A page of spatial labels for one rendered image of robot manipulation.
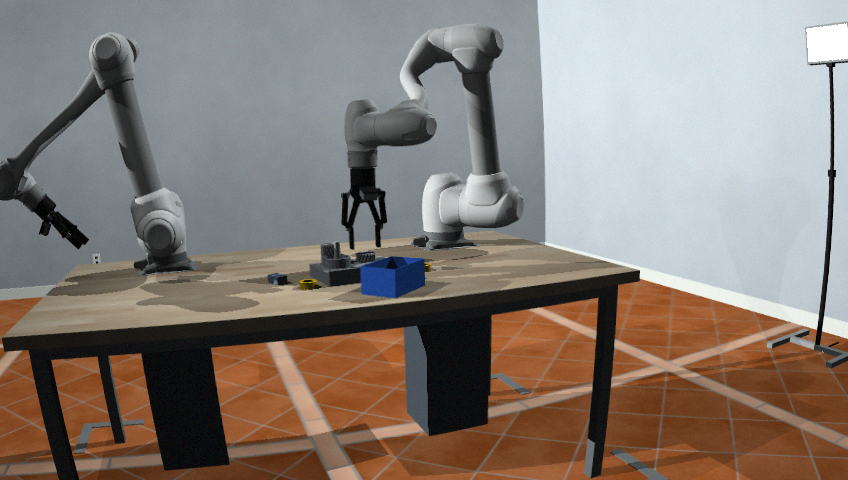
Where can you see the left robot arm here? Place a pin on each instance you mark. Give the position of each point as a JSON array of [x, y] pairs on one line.
[[488, 200]]

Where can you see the grey toothed gear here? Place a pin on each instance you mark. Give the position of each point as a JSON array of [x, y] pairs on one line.
[[365, 256]]

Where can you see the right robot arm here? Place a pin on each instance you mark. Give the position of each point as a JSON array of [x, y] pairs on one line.
[[155, 214]]

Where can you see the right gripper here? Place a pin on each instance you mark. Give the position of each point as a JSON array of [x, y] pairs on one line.
[[45, 209]]

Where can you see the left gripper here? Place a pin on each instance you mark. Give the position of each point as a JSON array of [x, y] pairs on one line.
[[362, 177]]

